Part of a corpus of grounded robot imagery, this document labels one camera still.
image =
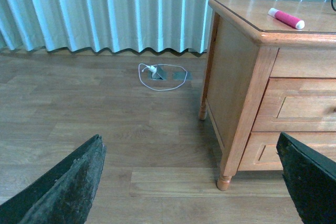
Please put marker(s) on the wooden drawer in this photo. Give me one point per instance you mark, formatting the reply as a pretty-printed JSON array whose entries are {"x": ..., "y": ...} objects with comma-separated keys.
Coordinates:
[
  {"x": 261, "y": 153},
  {"x": 297, "y": 105}
]

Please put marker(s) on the wooden nightstand cabinet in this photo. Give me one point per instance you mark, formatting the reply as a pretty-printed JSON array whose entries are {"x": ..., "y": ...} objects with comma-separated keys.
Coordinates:
[{"x": 247, "y": 48}]

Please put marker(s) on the white pleated curtain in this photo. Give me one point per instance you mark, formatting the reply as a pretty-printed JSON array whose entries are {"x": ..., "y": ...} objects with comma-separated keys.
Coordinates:
[{"x": 112, "y": 24}]

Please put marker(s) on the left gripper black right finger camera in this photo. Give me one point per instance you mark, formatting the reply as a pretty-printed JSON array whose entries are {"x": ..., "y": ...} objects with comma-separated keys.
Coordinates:
[{"x": 310, "y": 180}]

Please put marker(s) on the closed metal floor socket plate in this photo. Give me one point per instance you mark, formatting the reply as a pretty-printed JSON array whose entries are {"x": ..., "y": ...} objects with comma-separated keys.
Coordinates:
[{"x": 182, "y": 76}]

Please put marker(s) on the open metal floor socket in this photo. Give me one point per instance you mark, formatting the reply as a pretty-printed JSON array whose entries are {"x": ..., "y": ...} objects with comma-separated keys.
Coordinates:
[{"x": 156, "y": 73}]

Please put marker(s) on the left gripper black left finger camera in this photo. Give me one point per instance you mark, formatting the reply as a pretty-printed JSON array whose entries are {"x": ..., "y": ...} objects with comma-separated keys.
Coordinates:
[{"x": 65, "y": 193}]

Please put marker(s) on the pink marker with white caps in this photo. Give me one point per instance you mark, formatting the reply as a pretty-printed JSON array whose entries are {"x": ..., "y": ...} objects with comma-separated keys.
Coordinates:
[{"x": 286, "y": 18}]

